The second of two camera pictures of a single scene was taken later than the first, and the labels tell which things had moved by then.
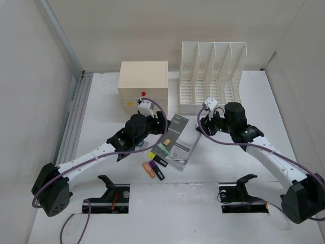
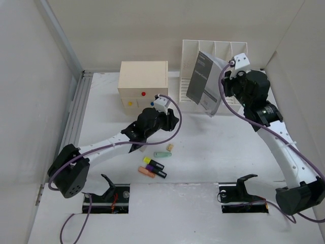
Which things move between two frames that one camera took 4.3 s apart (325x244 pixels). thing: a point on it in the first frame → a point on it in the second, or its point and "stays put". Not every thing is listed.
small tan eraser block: x=166 y=142 → x=169 y=147
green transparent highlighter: x=163 y=148 → x=162 y=154
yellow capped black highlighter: x=152 y=155 → x=153 y=163
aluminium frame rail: x=67 y=148 stays put
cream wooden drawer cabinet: x=142 y=80 stays put
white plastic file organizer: x=215 y=70 stays put
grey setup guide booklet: x=179 y=143 → x=204 y=86
